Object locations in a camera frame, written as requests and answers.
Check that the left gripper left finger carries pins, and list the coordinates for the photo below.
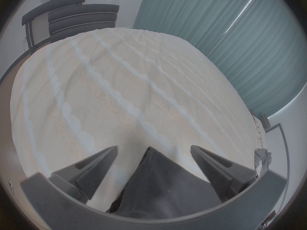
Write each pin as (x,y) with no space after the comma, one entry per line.
(93,171)

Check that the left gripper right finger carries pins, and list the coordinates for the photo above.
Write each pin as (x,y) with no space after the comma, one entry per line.
(215,171)

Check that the black T-shirt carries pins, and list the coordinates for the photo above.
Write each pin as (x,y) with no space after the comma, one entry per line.
(163,188)

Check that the pile of clothes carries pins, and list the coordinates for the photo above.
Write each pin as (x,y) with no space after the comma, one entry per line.
(262,160)

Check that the bed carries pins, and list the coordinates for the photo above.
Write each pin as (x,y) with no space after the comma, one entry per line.
(120,80)

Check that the white printed pillow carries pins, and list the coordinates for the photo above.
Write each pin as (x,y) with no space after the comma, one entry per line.
(260,133)

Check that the grey bedside table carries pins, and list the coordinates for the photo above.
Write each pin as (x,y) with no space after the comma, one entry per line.
(262,120)

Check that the blue-green curtain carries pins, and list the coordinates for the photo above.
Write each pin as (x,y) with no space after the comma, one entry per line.
(259,63)
(182,11)

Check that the dark grey chest of drawers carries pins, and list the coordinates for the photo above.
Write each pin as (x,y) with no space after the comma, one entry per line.
(79,18)

